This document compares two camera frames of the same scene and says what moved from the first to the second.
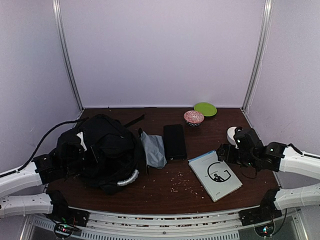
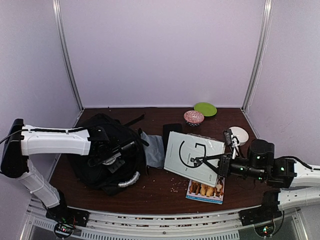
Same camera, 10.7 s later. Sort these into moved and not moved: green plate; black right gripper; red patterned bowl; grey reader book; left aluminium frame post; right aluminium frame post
Moved: black right gripper; grey reader book
Not moved: right aluminium frame post; green plate; red patterned bowl; left aluminium frame post
